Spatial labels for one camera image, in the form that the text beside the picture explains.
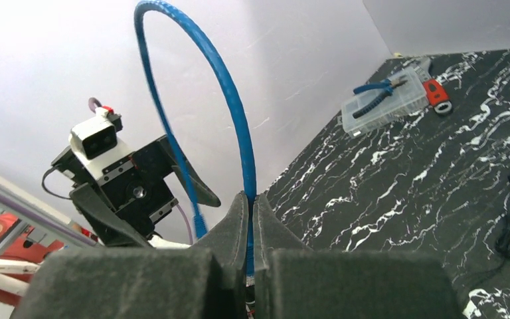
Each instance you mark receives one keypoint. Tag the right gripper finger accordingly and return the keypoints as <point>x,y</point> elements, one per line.
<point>294,281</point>
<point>206,280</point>

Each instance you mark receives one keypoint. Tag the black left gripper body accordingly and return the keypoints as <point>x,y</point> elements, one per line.
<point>130,183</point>

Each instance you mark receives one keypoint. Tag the clear plastic parts box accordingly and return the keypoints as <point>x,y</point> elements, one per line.
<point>371,109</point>

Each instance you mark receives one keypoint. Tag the red black tool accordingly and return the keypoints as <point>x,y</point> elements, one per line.
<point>437,97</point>

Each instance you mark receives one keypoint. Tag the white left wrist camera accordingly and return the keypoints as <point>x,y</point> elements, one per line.
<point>95,144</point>

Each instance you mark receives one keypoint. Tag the aluminium frame rail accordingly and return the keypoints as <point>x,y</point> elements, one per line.
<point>49,225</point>

